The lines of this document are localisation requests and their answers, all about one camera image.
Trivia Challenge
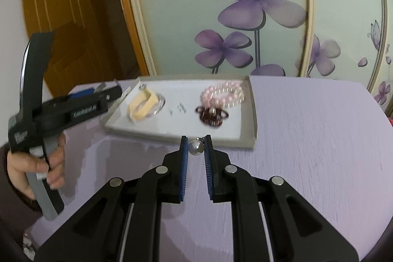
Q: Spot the pearl earring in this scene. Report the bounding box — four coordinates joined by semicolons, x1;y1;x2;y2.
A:
188;136;204;156

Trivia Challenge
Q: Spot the butterfly print sliding door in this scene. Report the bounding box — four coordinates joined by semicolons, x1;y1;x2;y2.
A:
299;0;387;91

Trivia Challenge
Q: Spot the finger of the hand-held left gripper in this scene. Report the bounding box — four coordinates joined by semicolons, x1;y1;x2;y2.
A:
67;87;99;100
92;82;123;105

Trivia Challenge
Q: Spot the wooden door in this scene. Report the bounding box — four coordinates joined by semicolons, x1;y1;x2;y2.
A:
21;0;139;97

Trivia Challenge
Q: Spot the cream wrist watch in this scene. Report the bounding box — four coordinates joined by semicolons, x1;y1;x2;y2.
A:
127;88;160;123

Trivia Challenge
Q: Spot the white pearl bracelet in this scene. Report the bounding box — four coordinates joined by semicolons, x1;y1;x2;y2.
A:
215;90;245;107

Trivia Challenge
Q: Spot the lilac tablecloth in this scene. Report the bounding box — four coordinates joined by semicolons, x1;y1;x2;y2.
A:
31;75;393;262

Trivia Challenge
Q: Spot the swirl print sliding door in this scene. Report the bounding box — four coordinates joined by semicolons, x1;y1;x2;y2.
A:
368;0;393;115

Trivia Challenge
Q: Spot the silver bangle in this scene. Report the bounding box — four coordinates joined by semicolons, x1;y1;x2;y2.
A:
140;84;166;117

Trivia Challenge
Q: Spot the person's left forearm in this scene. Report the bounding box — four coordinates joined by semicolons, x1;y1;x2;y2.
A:
0;144;40;238

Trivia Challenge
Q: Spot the person's left hand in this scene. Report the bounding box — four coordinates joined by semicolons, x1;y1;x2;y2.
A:
6;133;66;199

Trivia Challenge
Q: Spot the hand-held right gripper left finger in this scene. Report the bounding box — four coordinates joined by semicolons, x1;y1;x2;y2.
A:
34;136;188;262

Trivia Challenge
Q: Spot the purple flower sliding door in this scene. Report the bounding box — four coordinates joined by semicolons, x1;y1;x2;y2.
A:
118;0;315;78

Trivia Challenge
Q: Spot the grey cardboard tray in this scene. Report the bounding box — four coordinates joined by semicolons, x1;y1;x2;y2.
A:
103;75;257;150

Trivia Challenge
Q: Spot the pink bead bracelet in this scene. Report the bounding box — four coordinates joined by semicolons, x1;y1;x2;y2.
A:
200;81;244;107

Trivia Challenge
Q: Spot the dark red bead bracelet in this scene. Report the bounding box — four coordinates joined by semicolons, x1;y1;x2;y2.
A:
196;105;230;127

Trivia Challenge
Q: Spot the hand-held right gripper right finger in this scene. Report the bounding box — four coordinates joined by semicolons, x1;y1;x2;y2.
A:
203;135;360;262

